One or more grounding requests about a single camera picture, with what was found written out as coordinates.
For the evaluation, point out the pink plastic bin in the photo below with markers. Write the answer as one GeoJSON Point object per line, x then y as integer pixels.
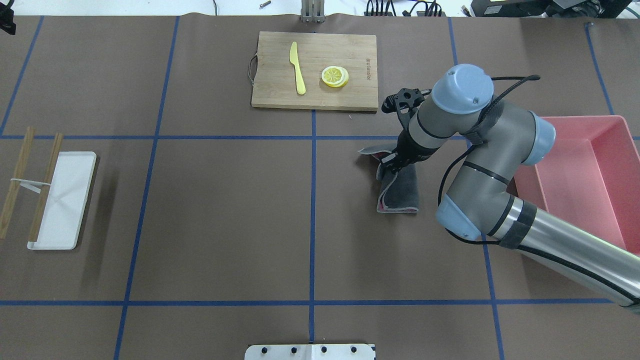
{"type": "Point", "coordinates": [590, 178]}

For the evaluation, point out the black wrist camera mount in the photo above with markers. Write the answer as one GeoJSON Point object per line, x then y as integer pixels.
{"type": "Point", "coordinates": [405, 103]}

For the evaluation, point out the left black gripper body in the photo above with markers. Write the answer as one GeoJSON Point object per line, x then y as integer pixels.
{"type": "Point", "coordinates": [6, 20]}

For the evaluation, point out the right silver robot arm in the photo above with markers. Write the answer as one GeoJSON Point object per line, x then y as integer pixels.
{"type": "Point", "coordinates": [474, 202]}

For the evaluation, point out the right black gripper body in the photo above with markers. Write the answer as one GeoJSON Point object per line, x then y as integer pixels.
{"type": "Point", "coordinates": [406, 152]}

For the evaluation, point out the wooden towel rack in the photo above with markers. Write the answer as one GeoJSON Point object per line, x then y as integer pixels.
{"type": "Point", "coordinates": [42, 188]}

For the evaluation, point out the white rectangular tray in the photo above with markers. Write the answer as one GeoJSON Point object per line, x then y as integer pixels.
{"type": "Point", "coordinates": [66, 202]}

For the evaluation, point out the grey microfibre cloth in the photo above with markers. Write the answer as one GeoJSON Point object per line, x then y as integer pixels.
{"type": "Point", "coordinates": [399, 193]}

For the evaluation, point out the bamboo cutting board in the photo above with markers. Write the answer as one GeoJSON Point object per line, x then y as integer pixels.
{"type": "Point", "coordinates": [274, 80]}

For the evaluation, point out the yellow lemon slice toy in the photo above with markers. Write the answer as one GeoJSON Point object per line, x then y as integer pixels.
{"type": "Point", "coordinates": [335, 76]}

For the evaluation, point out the yellow plastic knife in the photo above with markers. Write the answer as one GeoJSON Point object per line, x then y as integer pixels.
{"type": "Point", "coordinates": [300, 86]}

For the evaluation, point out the white metal mounting plate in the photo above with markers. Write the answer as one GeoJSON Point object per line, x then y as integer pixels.
{"type": "Point", "coordinates": [331, 351]}

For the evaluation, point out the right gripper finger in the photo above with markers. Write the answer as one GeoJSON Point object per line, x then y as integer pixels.
{"type": "Point", "coordinates": [389, 168]}
{"type": "Point", "coordinates": [392, 158]}

